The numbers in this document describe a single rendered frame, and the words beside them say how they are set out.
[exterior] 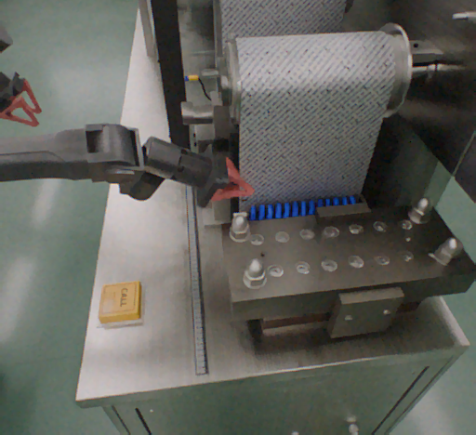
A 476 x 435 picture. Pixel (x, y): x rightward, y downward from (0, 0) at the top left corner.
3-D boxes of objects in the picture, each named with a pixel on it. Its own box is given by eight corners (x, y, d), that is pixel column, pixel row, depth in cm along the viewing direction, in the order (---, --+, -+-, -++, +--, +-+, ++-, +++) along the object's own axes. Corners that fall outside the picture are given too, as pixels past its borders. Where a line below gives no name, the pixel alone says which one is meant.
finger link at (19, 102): (49, 107, 92) (16, 77, 86) (46, 122, 87) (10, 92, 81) (29, 122, 94) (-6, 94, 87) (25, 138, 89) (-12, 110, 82)
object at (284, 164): (239, 211, 73) (239, 129, 60) (357, 200, 75) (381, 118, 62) (239, 213, 72) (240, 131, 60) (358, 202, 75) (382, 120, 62)
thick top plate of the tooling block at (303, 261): (221, 244, 72) (220, 223, 68) (420, 224, 76) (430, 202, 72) (232, 322, 61) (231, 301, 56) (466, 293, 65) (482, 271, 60)
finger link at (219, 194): (244, 213, 69) (198, 198, 65) (239, 187, 74) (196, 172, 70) (265, 188, 65) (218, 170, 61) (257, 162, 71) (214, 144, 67)
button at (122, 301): (104, 291, 73) (101, 283, 71) (141, 286, 74) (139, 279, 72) (100, 324, 68) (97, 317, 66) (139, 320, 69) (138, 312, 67)
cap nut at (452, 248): (430, 249, 64) (440, 231, 61) (450, 247, 64) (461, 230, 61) (442, 267, 61) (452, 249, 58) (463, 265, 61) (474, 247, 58)
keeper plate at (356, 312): (326, 327, 66) (337, 293, 59) (381, 320, 67) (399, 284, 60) (331, 341, 65) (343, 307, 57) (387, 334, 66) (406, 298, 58)
